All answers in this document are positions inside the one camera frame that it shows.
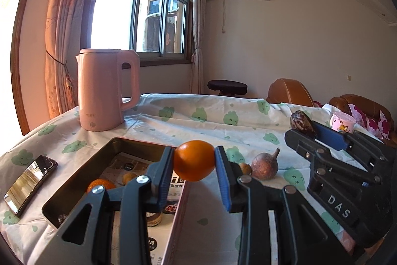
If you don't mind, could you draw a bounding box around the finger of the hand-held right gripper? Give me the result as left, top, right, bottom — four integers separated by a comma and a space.
312, 121, 397, 167
285, 128, 383, 187

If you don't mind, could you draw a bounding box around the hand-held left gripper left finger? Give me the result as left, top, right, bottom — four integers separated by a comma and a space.
37, 146, 175, 265

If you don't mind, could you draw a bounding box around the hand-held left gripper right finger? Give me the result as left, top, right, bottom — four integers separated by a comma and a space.
215, 146, 357, 265

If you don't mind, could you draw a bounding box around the dark brown water chestnut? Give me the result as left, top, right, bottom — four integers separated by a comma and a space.
290, 110, 317, 138

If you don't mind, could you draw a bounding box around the round orange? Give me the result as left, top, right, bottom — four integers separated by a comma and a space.
173, 140, 216, 182

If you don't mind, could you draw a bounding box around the cardboard box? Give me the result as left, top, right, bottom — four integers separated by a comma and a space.
41, 137, 190, 265

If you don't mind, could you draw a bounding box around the pink cartoon cat cup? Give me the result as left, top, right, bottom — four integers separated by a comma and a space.
330, 112, 357, 133

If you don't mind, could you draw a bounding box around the printed paper leaflet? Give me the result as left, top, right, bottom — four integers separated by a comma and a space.
102, 152, 187, 265

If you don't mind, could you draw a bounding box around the brown round root with stem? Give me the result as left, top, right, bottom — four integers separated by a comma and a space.
251, 148, 280, 180

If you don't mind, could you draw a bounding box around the brown leather chair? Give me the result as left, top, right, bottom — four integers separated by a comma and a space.
329, 94, 392, 132
267, 78, 315, 108

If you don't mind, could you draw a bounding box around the pink floral cushion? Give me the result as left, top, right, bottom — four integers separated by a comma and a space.
347, 104, 394, 139

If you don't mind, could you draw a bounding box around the small orange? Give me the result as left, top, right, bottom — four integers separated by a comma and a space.
87, 179, 117, 194

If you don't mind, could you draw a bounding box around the black round stool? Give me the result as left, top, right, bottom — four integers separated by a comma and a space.
207, 79, 248, 97

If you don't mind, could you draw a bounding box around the pink electric kettle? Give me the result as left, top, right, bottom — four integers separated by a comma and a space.
75, 48, 141, 131

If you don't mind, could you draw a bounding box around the black smartphone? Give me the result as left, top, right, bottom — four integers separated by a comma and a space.
4, 155, 58, 217

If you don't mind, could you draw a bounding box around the beige patterned curtain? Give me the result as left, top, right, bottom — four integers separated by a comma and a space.
167, 0, 212, 95

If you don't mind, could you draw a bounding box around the sliding glass window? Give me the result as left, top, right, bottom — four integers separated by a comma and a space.
90, 0, 191, 62

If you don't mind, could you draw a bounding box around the pink patterned curtain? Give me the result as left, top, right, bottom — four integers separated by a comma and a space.
45, 0, 110, 116

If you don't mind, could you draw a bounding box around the air conditioner cord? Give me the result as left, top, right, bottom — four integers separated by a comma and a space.
206, 0, 226, 35

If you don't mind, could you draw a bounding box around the wooden door frame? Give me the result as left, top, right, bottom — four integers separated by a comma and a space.
11, 0, 45, 136

